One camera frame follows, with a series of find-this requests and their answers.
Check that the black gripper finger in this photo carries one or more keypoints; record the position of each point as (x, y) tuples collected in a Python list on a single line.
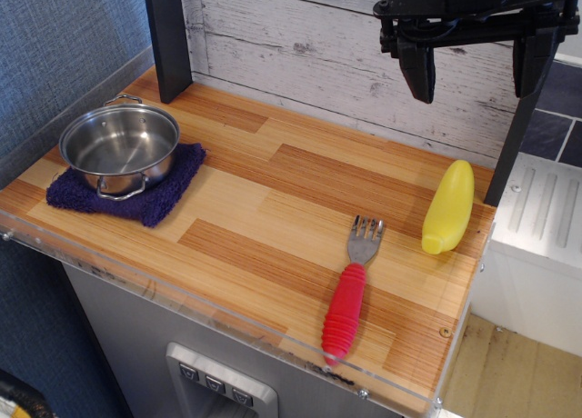
[(532, 57), (417, 65)]

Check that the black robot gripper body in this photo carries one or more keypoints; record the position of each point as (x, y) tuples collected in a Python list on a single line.
[(438, 23)]

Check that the small stainless steel pot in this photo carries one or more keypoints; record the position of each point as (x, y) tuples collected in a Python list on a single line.
[(121, 149)]

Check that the purple blue knitted cloth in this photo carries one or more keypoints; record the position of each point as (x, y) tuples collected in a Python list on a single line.
[(149, 208)]

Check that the yellow plastic squeeze bottle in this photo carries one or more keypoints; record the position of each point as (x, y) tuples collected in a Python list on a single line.
[(449, 213)]

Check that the white toy sink drainboard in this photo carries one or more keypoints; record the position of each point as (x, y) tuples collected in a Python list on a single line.
[(530, 276)]

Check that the clear acrylic edge guard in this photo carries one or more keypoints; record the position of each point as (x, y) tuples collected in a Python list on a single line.
[(228, 296)]

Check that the silver dispenser button panel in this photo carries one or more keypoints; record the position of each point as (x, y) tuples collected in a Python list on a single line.
[(207, 388)]

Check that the grey toy fridge cabinet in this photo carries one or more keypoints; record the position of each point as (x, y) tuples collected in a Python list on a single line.
[(135, 318)]

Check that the yellow black object corner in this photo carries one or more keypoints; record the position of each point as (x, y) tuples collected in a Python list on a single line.
[(20, 400)]

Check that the dark right shelf post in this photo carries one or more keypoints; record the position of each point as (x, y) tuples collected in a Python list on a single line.
[(513, 142)]

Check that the dark shelf post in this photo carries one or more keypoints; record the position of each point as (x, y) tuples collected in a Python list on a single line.
[(169, 43), (513, 142)]

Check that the dark left shelf post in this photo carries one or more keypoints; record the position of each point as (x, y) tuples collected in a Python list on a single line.
[(169, 43)]

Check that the red handled metal fork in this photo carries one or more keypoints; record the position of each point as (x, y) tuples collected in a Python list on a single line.
[(342, 318)]

